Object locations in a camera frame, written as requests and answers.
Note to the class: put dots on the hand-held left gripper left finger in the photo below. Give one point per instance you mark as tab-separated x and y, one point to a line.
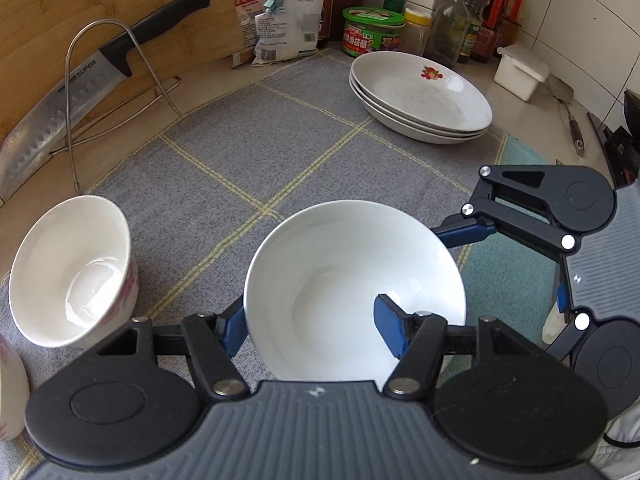
232	332

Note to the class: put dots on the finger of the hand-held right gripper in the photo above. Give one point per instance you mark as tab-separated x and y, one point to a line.
561	297
465	234

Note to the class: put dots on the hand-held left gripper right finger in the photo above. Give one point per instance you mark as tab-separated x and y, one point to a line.
392	322

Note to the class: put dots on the white pink-flower bowl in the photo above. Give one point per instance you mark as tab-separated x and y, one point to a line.
70	270
10	390
325	270

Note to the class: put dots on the white fruit-print plate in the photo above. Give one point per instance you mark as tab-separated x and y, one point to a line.
430	135
430	140

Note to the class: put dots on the stack of white plates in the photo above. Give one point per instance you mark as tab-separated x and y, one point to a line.
425	100

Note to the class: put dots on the white plastic box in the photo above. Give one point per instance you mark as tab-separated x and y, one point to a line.
520	75

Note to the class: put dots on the grey checked dish mat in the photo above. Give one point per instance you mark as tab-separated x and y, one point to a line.
225	160

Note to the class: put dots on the person's white clothing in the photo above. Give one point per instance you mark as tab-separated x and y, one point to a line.
622	460

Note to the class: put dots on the yellow-lid spice jar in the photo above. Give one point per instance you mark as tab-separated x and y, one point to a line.
417	32

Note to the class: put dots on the green lidded sauce jar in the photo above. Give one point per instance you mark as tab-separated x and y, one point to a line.
372	35

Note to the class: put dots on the green-cap jar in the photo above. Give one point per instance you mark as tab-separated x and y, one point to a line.
394	2

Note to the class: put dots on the dark soy sauce bottle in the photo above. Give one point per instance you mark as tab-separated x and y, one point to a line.
326	10

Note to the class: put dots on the white blue seasoning bag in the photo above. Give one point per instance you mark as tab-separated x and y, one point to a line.
290	25

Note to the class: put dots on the green binder clip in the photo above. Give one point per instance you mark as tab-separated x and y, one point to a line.
276	2

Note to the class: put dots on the orange white seasoning bag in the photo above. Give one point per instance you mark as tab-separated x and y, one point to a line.
245	15

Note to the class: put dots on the bamboo cutting board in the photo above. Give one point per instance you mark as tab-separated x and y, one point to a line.
50	10

